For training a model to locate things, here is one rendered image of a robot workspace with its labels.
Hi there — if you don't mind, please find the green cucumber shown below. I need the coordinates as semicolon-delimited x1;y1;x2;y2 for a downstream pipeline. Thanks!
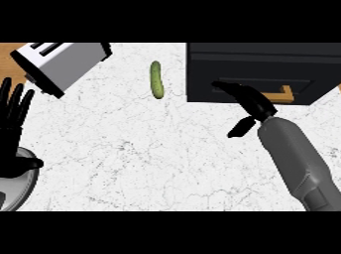
149;60;167;100

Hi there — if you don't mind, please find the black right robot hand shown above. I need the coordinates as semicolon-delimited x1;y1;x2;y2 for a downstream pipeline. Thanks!
211;80;279;139

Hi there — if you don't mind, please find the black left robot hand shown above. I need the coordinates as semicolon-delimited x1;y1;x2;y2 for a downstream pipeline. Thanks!
0;76;46;180

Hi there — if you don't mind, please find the white and black toaster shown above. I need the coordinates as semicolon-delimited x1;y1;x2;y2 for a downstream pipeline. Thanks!
9;42;114;99

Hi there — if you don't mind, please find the dark grey drawer cabinet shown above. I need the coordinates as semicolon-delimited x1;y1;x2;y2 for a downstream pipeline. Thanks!
186;42;341;106

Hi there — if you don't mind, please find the dark grey drawer front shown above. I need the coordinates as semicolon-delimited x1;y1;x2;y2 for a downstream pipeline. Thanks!
210;76;322;105

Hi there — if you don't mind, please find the grey round cup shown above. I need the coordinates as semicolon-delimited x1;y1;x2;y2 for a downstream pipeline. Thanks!
0;146;43;212

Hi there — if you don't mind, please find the wooden drawer handle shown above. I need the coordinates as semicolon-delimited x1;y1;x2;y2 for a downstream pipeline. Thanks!
262;84;295;102

